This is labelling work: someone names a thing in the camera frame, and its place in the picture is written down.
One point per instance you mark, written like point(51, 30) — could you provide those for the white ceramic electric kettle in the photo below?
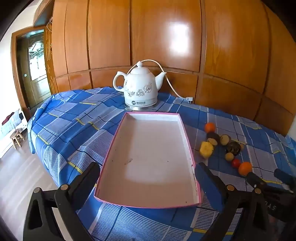
point(170, 84)

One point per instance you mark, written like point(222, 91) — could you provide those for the white power plug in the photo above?
point(190, 99)

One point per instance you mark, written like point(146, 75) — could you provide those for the dark brown water chestnut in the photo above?
point(233, 147)
point(214, 134)

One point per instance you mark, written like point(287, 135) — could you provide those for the blue plaid bedsheet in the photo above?
point(76, 120)

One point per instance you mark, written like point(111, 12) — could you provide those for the dark red cloth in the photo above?
point(8, 117)

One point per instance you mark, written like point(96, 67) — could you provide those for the red cherry tomato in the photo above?
point(236, 163)

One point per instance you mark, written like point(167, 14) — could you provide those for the wooden panelled wardrobe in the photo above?
point(108, 34)

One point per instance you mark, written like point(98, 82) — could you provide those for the small wooden stool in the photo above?
point(17, 136)

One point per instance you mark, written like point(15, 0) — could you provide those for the white low cabinet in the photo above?
point(13, 126)

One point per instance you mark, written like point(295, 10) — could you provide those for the wooden door with glass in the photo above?
point(37, 76)

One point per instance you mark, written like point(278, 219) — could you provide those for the pink-edged white cardboard tray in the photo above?
point(150, 157)

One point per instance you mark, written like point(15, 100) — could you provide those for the orange tangerine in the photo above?
point(210, 127)
point(245, 168)

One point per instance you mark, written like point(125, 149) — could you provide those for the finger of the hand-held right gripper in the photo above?
point(254, 179)
point(283, 176)

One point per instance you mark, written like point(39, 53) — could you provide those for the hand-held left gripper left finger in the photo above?
point(89, 176)

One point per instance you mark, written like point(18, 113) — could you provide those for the silver kettle base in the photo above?
point(138, 107)

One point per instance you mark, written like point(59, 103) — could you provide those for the yellow lumpy fruit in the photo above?
point(206, 150)

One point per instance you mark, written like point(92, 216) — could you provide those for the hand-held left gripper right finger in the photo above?
point(205, 183)

